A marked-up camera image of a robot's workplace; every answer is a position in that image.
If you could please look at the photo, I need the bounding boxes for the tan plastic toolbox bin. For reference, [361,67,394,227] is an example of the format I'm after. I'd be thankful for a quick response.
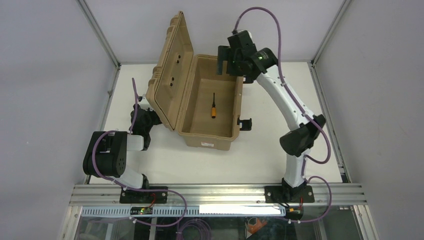
[146,11,244,151]

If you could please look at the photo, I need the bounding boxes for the coiled purple cable below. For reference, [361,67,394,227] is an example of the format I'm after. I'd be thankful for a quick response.
[175,217,213,240]

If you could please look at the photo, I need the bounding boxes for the aluminium frame rail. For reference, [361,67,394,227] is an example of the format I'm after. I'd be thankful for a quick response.
[69,183,367,207]

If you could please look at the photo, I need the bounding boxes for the white slotted cable duct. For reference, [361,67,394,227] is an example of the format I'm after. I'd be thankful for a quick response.
[81,204,286,218]

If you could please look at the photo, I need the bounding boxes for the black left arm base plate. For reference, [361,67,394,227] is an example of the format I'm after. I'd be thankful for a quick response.
[119,186,168,204]

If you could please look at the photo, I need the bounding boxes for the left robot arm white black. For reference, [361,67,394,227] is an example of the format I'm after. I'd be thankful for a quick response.
[82,104,162,190]

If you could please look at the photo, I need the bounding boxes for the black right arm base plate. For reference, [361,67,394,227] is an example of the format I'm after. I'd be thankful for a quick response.
[264,185,315,204]

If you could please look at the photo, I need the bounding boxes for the orange handled screwdriver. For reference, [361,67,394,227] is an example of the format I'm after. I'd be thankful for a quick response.
[211,93,217,119]

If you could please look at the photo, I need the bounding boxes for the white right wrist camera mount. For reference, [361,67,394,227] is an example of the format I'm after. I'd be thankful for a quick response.
[231,29,252,39]

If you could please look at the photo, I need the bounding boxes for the orange object under table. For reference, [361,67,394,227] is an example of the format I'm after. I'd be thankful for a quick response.
[245,217,268,234]

